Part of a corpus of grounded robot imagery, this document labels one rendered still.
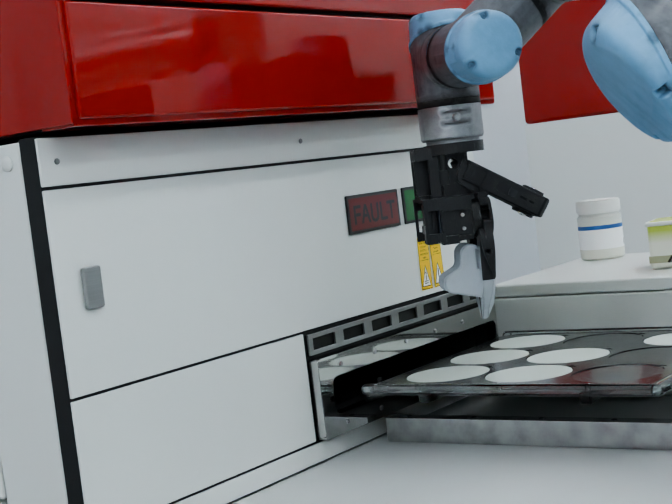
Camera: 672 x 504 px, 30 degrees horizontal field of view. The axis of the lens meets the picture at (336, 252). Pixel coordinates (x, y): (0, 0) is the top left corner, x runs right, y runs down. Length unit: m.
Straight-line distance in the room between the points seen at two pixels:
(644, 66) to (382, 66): 0.61
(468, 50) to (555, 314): 0.56
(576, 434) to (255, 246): 0.41
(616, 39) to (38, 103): 0.52
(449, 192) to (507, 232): 3.63
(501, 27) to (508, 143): 3.82
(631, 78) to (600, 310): 0.79
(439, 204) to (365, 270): 0.16
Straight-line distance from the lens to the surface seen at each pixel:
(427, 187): 1.49
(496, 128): 5.10
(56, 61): 1.16
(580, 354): 1.56
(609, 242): 2.04
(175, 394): 1.29
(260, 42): 1.36
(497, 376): 1.46
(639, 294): 1.74
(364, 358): 1.53
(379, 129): 1.62
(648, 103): 1.02
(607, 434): 1.41
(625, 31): 1.00
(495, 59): 1.36
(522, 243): 5.22
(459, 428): 1.50
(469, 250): 1.48
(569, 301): 1.78
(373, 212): 1.58
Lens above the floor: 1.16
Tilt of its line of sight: 4 degrees down
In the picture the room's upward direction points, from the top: 7 degrees counter-clockwise
